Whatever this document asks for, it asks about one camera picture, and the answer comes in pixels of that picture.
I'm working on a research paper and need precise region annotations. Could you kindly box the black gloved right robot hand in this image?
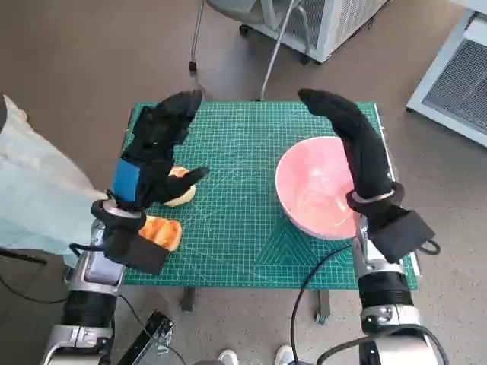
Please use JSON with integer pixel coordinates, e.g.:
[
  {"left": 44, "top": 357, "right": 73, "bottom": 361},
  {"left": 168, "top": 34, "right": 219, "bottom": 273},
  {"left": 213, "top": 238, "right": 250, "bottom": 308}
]
[{"left": 298, "top": 88, "right": 396, "bottom": 200}]

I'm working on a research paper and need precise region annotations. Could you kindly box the glossy black bracket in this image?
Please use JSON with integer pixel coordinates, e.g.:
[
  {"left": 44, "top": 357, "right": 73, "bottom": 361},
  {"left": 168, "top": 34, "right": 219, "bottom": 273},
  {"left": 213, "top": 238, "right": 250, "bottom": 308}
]
[{"left": 116, "top": 309, "right": 177, "bottom": 365}]

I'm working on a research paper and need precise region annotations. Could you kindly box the green cutting mat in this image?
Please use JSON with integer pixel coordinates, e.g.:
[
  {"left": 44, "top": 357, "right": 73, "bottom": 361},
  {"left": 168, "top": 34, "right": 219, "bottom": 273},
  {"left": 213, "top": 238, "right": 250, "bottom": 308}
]
[{"left": 120, "top": 100, "right": 416, "bottom": 287}]

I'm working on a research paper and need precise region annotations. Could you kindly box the round pale bread bun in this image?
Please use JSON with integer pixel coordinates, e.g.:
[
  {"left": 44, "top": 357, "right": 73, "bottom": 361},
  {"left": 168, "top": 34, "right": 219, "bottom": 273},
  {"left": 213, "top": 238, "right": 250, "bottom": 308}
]
[{"left": 162, "top": 166, "right": 197, "bottom": 208}]

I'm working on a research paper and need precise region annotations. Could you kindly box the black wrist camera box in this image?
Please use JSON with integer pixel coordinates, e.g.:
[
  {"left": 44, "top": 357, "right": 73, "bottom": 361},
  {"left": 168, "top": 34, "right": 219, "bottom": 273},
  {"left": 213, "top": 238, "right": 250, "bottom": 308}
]
[
  {"left": 366, "top": 206, "right": 441, "bottom": 264},
  {"left": 101, "top": 216, "right": 167, "bottom": 275}
]

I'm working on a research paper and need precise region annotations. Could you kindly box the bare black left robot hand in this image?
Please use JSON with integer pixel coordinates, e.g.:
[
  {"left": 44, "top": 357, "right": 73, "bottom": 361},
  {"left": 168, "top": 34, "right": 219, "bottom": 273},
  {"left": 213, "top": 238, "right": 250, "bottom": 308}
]
[{"left": 107, "top": 90, "right": 211, "bottom": 213}]

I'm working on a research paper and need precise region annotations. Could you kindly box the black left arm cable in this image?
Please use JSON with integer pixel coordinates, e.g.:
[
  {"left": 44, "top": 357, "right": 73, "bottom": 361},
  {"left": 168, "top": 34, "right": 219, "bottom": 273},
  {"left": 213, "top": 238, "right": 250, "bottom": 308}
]
[{"left": 69, "top": 242, "right": 107, "bottom": 256}]

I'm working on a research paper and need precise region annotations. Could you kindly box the pink bowl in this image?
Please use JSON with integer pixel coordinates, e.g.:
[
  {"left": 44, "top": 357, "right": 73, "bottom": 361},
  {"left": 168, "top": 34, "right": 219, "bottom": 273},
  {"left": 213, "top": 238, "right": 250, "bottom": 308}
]
[{"left": 274, "top": 136, "right": 367, "bottom": 241}]

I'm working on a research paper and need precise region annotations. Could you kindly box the white mesh-sided cabinet on casters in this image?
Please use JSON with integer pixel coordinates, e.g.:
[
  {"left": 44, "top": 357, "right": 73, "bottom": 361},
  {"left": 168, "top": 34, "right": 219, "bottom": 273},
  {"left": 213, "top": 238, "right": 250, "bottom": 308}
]
[{"left": 239, "top": 0, "right": 393, "bottom": 65}]

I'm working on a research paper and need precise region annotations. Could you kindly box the long toasted bread loaf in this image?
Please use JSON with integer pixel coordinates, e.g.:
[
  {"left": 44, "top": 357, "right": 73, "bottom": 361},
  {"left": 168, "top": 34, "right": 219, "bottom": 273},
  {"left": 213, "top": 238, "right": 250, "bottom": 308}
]
[{"left": 137, "top": 214, "right": 183, "bottom": 252}]

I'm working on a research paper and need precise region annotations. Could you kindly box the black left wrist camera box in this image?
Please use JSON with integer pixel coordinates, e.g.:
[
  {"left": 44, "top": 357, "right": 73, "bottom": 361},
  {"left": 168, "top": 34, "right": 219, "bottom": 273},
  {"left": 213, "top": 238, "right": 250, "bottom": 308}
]
[{"left": 101, "top": 216, "right": 167, "bottom": 275}]

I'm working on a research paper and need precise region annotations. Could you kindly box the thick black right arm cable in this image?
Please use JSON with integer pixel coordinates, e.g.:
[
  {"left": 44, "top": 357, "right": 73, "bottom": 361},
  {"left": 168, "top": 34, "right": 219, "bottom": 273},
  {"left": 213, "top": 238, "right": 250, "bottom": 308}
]
[{"left": 317, "top": 326, "right": 454, "bottom": 365}]

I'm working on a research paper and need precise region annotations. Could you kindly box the grey office chair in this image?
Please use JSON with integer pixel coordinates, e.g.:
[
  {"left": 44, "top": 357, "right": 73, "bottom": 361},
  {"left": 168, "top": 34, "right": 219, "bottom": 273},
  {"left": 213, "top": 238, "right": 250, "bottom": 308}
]
[{"left": 187, "top": 0, "right": 317, "bottom": 102}]

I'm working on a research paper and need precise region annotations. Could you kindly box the thin black floor cable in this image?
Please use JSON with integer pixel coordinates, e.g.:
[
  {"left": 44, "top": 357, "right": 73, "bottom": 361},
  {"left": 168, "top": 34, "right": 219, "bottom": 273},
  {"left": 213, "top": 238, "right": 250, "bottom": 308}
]
[{"left": 119, "top": 294, "right": 188, "bottom": 365}]

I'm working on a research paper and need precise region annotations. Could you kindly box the dark table leg with caster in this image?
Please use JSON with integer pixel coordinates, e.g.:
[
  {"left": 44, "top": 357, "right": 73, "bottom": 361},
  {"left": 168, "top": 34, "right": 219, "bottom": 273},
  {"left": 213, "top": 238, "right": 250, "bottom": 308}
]
[{"left": 313, "top": 288, "right": 332, "bottom": 325}]

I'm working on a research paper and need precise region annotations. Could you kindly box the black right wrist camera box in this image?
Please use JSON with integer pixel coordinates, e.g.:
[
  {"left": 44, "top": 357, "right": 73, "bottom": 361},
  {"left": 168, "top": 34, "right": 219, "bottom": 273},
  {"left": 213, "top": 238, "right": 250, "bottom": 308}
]
[{"left": 366, "top": 206, "right": 441, "bottom": 264}]

